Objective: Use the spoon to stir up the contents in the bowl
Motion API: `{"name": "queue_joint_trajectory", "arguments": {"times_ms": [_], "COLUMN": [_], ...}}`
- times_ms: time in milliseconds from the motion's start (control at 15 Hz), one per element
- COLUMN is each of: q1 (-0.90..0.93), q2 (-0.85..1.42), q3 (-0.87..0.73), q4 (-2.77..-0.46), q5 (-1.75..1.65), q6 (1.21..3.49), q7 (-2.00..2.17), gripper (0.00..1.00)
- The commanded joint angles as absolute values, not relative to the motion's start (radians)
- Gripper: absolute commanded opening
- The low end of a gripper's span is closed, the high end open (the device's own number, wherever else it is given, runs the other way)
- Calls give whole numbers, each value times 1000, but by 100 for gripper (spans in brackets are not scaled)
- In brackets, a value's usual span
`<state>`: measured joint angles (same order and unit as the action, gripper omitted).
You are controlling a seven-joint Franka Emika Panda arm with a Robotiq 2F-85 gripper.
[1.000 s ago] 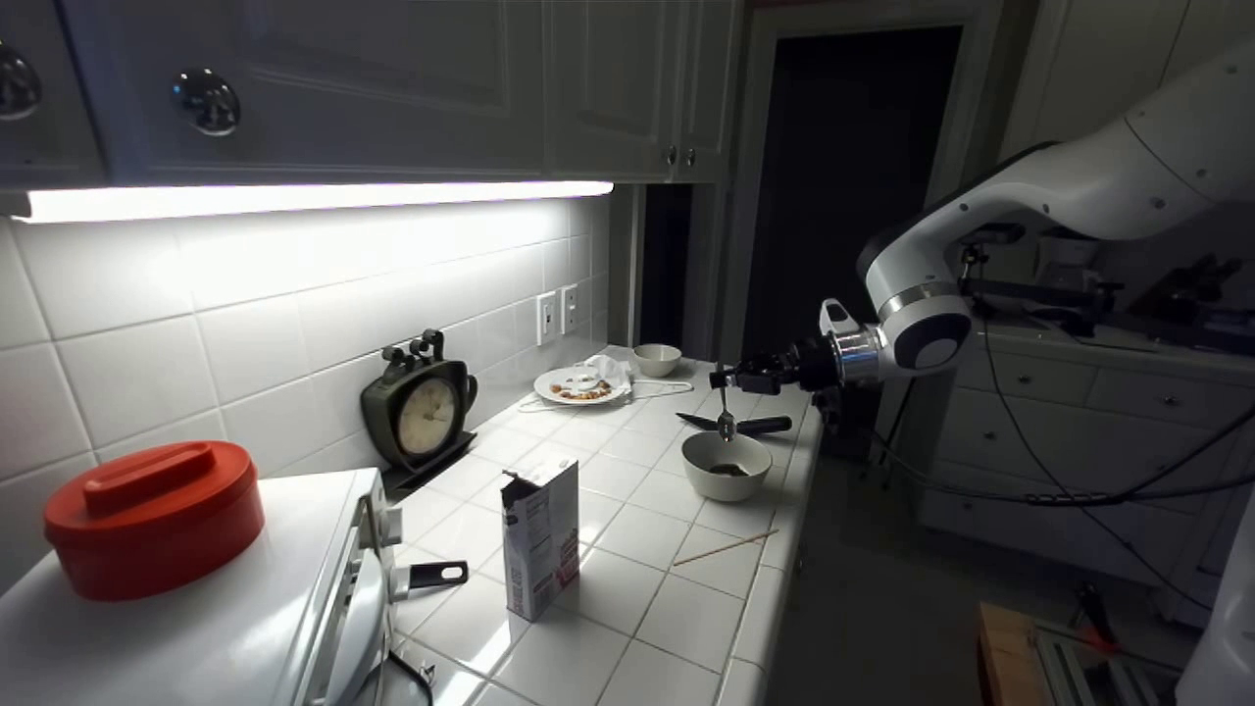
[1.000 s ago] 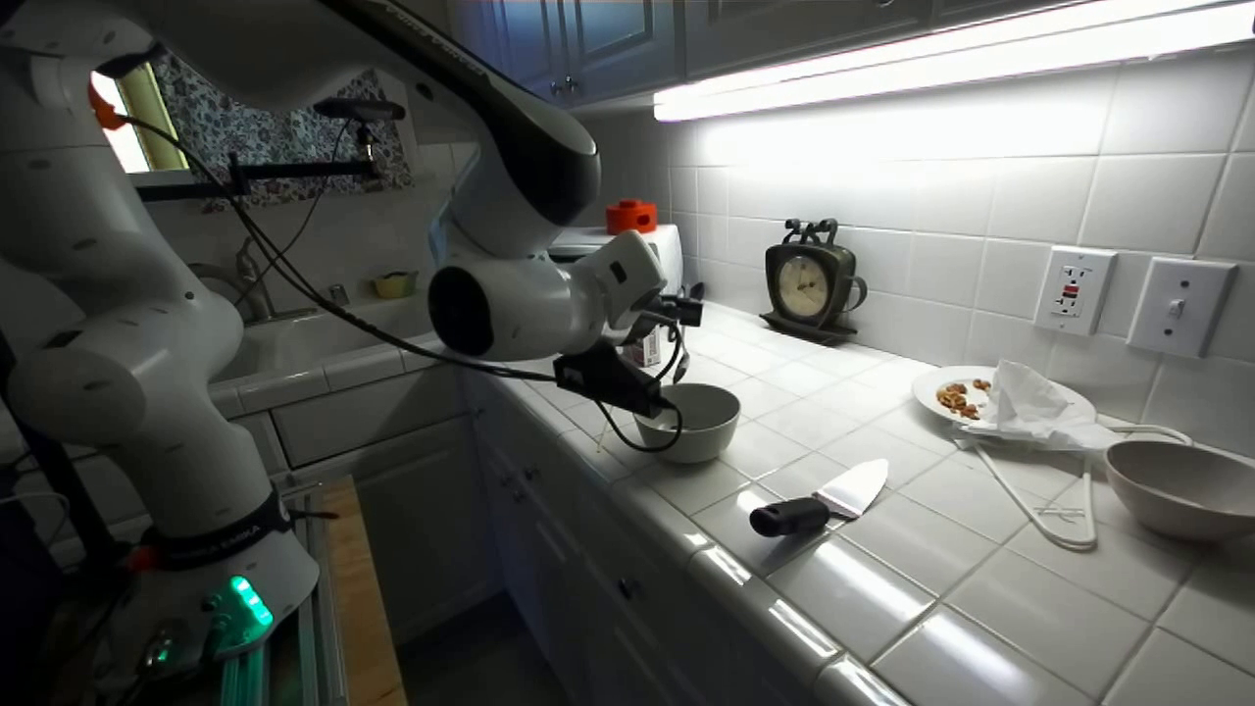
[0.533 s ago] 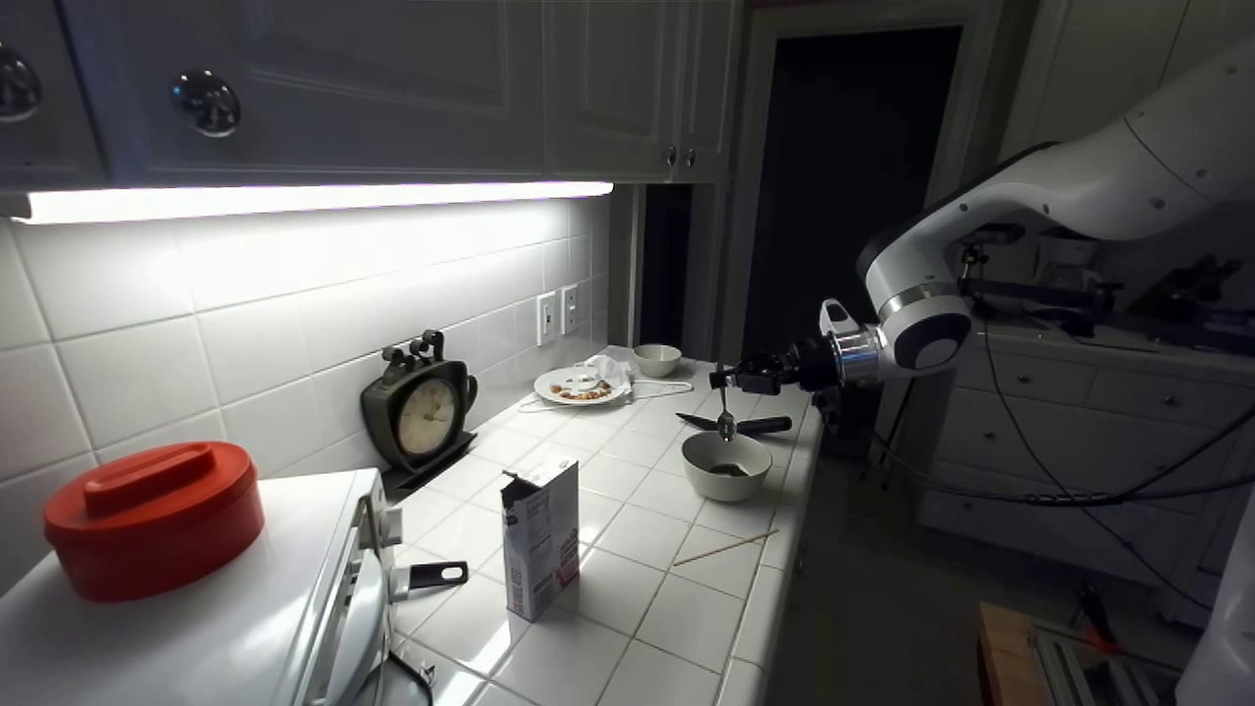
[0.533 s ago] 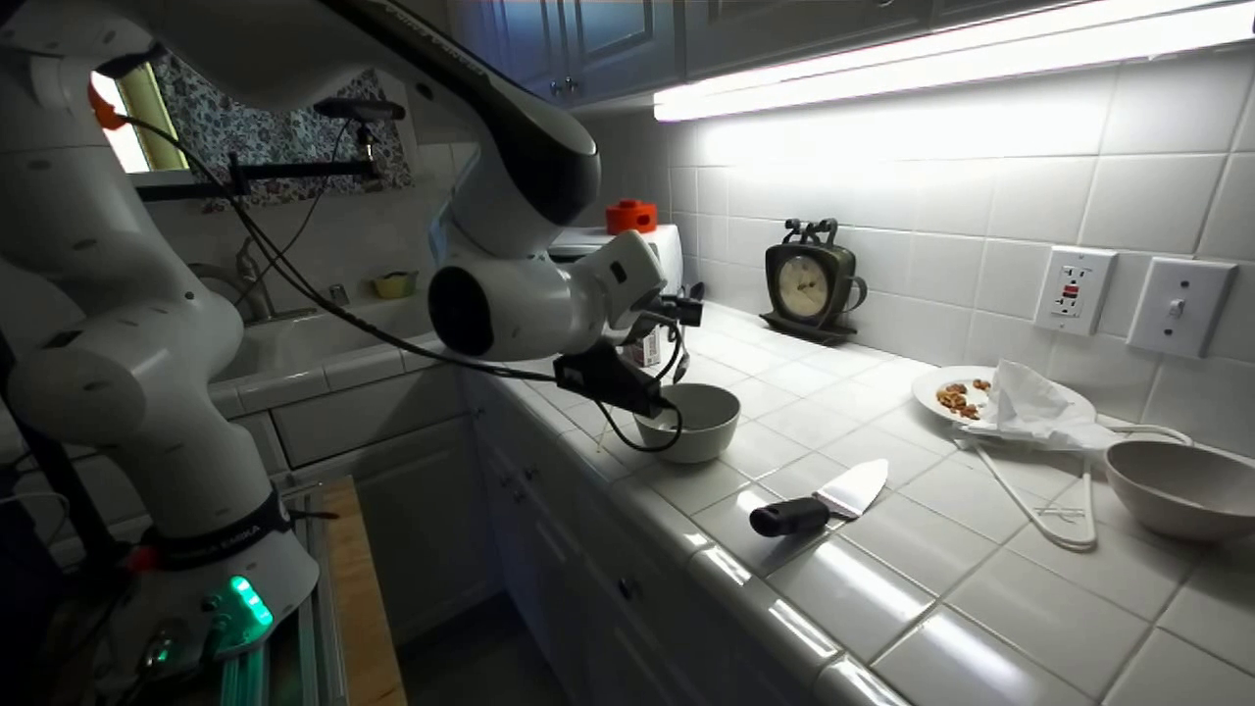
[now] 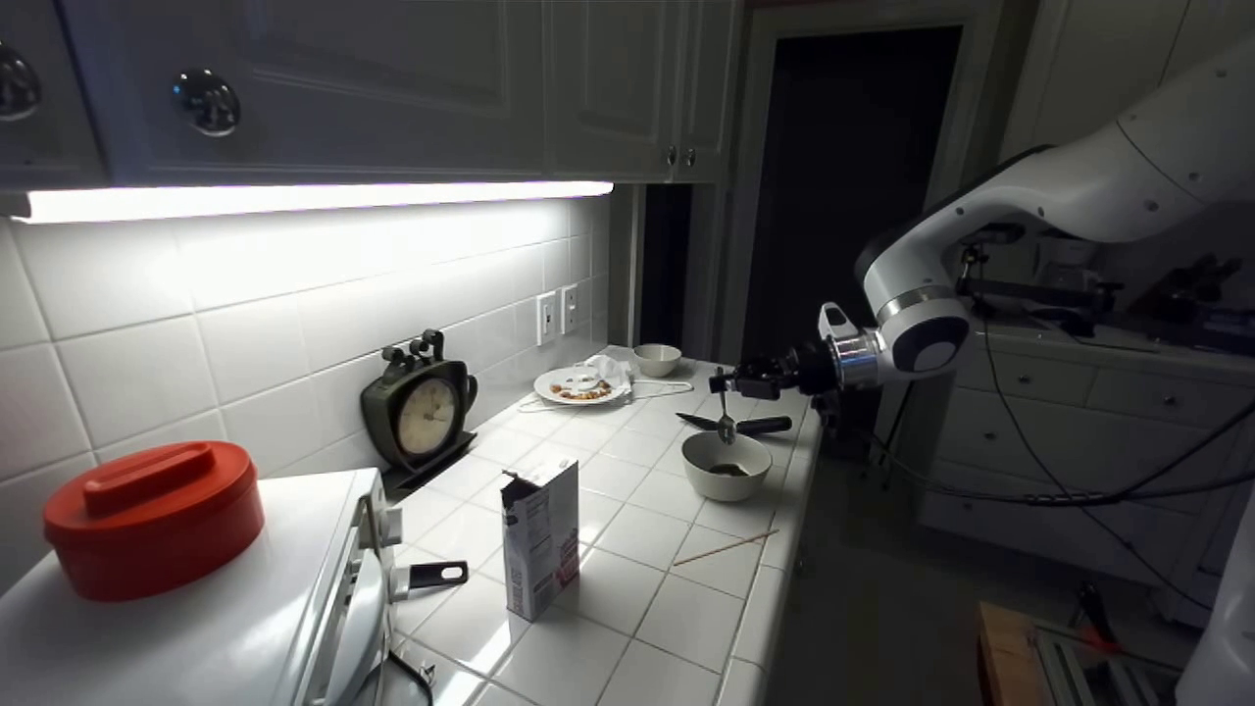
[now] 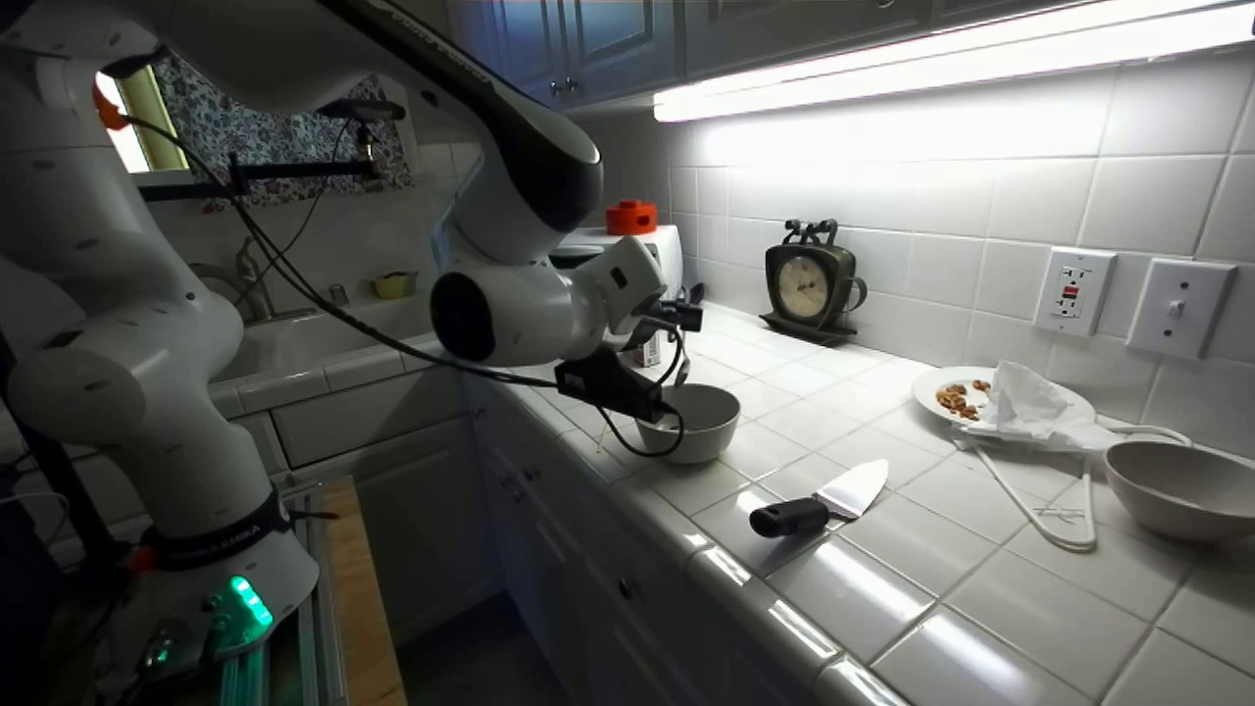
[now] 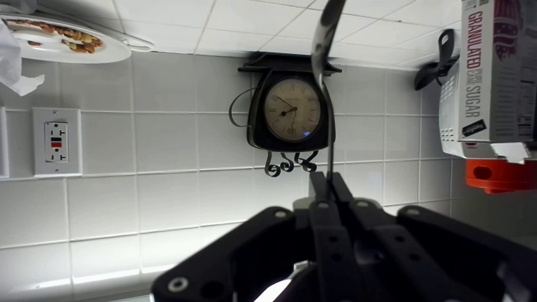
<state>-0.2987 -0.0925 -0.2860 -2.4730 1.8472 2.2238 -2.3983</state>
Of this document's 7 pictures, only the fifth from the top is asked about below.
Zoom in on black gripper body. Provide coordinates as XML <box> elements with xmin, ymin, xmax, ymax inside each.
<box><xmin>751</xmin><ymin>344</ymin><xmax>840</xmax><ymax>406</ymax></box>

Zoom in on thin metal spoon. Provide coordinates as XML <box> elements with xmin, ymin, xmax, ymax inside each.
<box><xmin>712</xmin><ymin>383</ymin><xmax>755</xmax><ymax>480</ymax></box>

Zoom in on beige empty bowl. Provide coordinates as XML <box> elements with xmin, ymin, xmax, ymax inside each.
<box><xmin>631</xmin><ymin>340</ymin><xmax>687</xmax><ymax>383</ymax></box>

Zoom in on grey mixing bowl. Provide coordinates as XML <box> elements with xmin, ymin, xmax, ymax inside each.
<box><xmin>679</xmin><ymin>433</ymin><xmax>777</xmax><ymax>509</ymax></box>

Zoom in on white plate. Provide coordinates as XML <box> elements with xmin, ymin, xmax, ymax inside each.
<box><xmin>530</xmin><ymin>361</ymin><xmax>640</xmax><ymax>411</ymax></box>

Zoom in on white sugar carton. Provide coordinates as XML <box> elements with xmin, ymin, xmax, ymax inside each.
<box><xmin>497</xmin><ymin>455</ymin><xmax>584</xmax><ymax>628</ymax></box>

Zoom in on black vintage table clock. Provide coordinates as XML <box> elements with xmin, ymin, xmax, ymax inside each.
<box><xmin>359</xmin><ymin>326</ymin><xmax>482</xmax><ymax>506</ymax></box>

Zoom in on white drawer counter unit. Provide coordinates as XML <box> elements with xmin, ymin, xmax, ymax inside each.
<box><xmin>914</xmin><ymin>308</ymin><xmax>1255</xmax><ymax>600</ymax></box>

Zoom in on wooden board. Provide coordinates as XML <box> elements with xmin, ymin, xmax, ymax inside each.
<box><xmin>976</xmin><ymin>600</ymin><xmax>1089</xmax><ymax>706</ymax></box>

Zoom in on small black flat object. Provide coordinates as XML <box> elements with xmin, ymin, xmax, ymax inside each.
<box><xmin>403</xmin><ymin>557</ymin><xmax>476</xmax><ymax>600</ymax></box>

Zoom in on under-cabinet light bar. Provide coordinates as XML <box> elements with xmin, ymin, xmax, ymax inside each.
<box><xmin>7</xmin><ymin>178</ymin><xmax>621</xmax><ymax>232</ymax></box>

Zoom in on red round lid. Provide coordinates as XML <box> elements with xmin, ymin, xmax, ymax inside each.
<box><xmin>38</xmin><ymin>437</ymin><xmax>270</xmax><ymax>608</ymax></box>

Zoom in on white countertop appliance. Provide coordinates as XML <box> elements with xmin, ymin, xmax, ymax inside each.
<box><xmin>0</xmin><ymin>467</ymin><xmax>441</xmax><ymax>706</ymax></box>

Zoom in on black-handled kitchen knife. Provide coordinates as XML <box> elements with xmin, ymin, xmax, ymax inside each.
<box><xmin>670</xmin><ymin>407</ymin><xmax>797</xmax><ymax>442</ymax></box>

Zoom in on white door frame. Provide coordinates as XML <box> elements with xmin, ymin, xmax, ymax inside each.
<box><xmin>718</xmin><ymin>0</ymin><xmax>1042</xmax><ymax>383</ymax></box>

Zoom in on white wall power outlet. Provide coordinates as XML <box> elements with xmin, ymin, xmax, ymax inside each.
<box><xmin>530</xmin><ymin>287</ymin><xmax>564</xmax><ymax>352</ymax></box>

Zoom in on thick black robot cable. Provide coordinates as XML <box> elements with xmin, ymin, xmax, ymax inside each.
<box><xmin>972</xmin><ymin>311</ymin><xmax>1255</xmax><ymax>619</ymax></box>

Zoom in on white wall cabinets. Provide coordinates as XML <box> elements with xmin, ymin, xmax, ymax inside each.
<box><xmin>0</xmin><ymin>0</ymin><xmax>751</xmax><ymax>192</ymax></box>

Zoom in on large metal wall-cabinet knob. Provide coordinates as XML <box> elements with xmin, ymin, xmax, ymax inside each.
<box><xmin>0</xmin><ymin>43</ymin><xmax>46</xmax><ymax>130</ymax></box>
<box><xmin>169</xmin><ymin>62</ymin><xmax>246</xmax><ymax>143</ymax></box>

